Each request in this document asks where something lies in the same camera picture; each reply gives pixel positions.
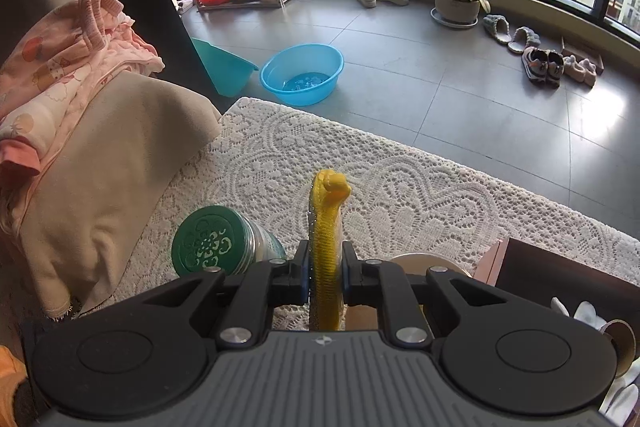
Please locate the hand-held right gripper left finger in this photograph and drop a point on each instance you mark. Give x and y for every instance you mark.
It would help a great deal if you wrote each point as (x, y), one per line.
(300, 279)

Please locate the white lace tablecloth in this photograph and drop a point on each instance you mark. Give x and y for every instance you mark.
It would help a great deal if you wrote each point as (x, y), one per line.
(400, 187)

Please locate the white glove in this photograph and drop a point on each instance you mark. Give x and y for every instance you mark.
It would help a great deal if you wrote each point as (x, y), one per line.
(622, 399)
(587, 314)

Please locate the blue plastic basin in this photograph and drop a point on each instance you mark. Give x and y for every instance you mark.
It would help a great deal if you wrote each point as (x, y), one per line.
(300, 82)

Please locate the yellow knitted sock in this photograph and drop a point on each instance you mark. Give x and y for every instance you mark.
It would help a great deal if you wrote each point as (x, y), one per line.
(327, 227)

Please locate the green lidded glass jar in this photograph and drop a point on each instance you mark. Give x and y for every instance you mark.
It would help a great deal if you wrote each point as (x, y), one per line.
(210, 242)

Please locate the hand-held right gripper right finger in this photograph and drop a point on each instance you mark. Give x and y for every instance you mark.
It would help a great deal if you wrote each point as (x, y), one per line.
(350, 279)

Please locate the grey slipper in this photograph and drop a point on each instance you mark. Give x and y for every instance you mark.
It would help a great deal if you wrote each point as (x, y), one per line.
(497, 29)
(525, 39)

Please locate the pink fluffy slipper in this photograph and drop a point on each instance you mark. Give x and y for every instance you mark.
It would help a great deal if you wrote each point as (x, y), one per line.
(571, 69)
(587, 72)

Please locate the white lidded plastic jar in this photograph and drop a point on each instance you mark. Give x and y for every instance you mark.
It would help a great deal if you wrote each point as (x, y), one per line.
(425, 263)

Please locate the orange cloth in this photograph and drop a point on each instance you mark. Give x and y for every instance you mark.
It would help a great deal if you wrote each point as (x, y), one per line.
(10, 382)

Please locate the pink clothes pile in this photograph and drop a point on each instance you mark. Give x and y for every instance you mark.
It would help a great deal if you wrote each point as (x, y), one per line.
(60, 72)

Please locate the cardboard tube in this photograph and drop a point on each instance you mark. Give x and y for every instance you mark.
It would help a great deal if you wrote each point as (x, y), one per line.
(622, 344)

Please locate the brown sneaker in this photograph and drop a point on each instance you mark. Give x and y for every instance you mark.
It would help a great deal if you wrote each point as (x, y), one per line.
(554, 68)
(534, 64)

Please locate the pink cardboard box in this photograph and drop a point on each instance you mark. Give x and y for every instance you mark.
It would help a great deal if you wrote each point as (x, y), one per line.
(575, 267)

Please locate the teal plastic basin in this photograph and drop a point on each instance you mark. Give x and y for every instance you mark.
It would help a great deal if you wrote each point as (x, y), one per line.
(225, 67)

